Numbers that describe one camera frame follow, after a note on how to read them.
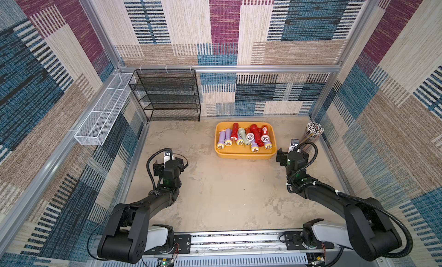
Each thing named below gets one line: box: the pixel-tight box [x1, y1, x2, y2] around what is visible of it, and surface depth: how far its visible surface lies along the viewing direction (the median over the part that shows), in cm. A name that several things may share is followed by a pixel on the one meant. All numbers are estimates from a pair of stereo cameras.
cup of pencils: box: [300, 121, 325, 152], surface depth 92 cm
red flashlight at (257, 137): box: [250, 123, 265, 148], surface depth 104 cm
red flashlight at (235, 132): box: [230, 122, 239, 142], surface depth 107 cm
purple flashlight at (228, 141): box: [224, 128, 233, 147], surface depth 107 cm
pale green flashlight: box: [238, 127, 251, 146], surface depth 109 cm
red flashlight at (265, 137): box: [260, 124, 270, 144], surface depth 104 cm
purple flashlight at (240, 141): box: [235, 135, 245, 147], surface depth 106 cm
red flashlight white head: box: [245, 127, 255, 141], surface depth 104 cm
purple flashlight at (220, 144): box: [216, 130, 226, 150], surface depth 107 cm
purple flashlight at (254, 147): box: [250, 138, 260, 153], surface depth 104 cm
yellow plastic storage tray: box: [214, 121, 278, 160], surface depth 105 cm
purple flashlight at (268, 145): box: [264, 140, 273, 151], surface depth 104 cm
